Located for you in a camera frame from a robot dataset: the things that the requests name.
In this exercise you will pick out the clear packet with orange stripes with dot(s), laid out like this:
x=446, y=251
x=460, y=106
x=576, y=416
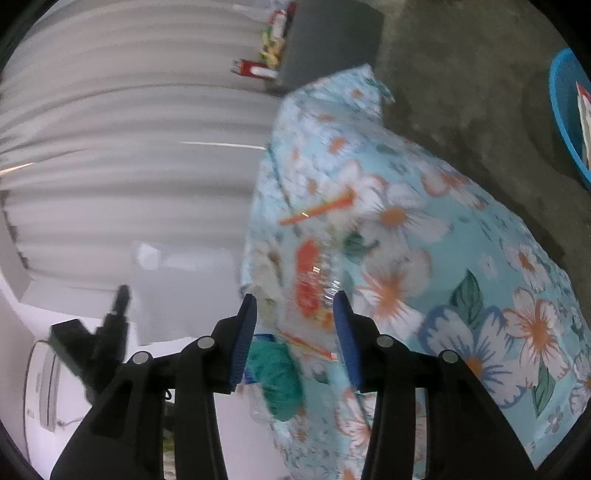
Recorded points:
x=309, y=277

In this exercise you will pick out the red thermos flask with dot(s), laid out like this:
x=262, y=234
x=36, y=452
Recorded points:
x=251, y=69

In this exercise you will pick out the yellow packets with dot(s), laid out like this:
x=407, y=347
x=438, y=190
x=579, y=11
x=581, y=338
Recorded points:
x=272, y=48

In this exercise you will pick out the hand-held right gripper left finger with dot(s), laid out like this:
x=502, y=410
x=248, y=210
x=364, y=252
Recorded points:
x=242, y=341

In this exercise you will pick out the white plastic appliance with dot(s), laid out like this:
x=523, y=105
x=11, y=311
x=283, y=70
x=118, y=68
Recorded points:
x=41, y=392

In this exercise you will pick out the green plastic bag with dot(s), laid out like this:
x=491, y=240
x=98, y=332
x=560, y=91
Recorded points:
x=277, y=374

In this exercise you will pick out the blue floral tablecloth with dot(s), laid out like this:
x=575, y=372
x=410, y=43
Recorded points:
x=461, y=277

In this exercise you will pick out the grey cabinet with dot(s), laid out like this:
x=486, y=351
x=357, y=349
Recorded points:
x=332, y=41

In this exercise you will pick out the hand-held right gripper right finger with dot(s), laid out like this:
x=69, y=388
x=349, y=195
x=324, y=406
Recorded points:
x=348, y=341

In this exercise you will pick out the red and white snack packet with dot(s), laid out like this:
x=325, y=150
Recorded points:
x=585, y=115

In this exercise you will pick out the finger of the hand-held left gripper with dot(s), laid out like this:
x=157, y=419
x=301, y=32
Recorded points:
x=117, y=318

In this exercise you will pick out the blue plastic basket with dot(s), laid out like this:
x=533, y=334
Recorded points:
x=561, y=106

